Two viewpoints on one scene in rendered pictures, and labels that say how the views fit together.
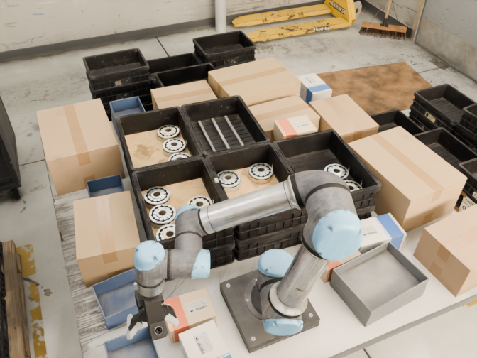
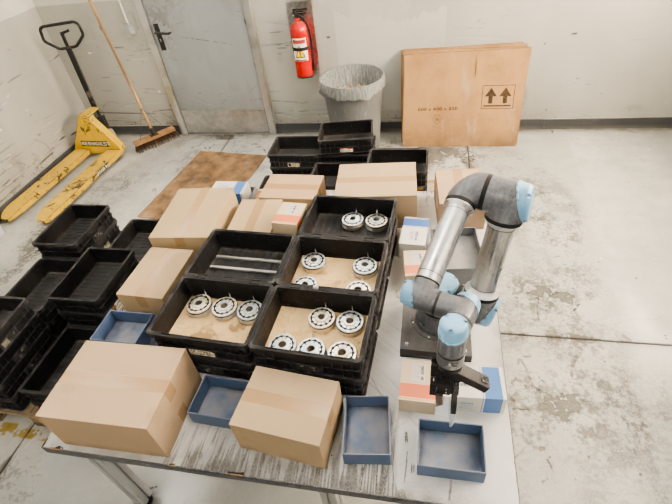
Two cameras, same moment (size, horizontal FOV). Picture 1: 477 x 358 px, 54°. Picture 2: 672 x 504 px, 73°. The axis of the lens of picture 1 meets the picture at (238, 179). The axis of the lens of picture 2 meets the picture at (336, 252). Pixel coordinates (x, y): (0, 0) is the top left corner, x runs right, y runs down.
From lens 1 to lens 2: 1.09 m
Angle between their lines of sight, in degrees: 38
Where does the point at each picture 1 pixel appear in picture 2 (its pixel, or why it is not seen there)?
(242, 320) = not seen: hidden behind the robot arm
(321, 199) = (498, 188)
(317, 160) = (326, 225)
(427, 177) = (401, 177)
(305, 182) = (469, 190)
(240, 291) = (417, 338)
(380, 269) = not seen: hidden behind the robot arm
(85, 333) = (383, 488)
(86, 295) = (335, 472)
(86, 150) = (166, 381)
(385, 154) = (362, 185)
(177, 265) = (470, 315)
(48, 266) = not seen: outside the picture
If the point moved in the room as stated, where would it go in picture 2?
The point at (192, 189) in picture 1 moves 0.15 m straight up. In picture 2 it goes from (290, 318) to (283, 291)
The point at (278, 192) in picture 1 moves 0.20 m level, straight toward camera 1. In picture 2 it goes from (458, 213) to (523, 236)
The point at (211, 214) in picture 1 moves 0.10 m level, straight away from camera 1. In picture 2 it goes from (436, 268) to (404, 259)
